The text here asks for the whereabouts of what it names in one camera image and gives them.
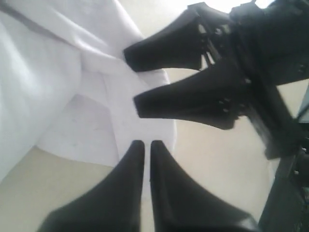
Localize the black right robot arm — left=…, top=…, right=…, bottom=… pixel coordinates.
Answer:
left=124, top=0, right=309, bottom=232

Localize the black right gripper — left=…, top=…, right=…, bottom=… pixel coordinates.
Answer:
left=200, top=0, right=309, bottom=160

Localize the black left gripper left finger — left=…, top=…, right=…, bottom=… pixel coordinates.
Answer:
left=40, top=140, right=145, bottom=232

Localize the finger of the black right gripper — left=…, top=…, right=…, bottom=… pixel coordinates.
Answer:
left=124, top=2, right=230, bottom=72
left=133, top=65, right=246, bottom=130

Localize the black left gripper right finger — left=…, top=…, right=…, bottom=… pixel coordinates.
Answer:
left=150, top=141, right=260, bottom=232

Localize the white t-shirt red print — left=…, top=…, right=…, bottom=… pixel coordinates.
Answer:
left=0, top=0, right=176, bottom=178

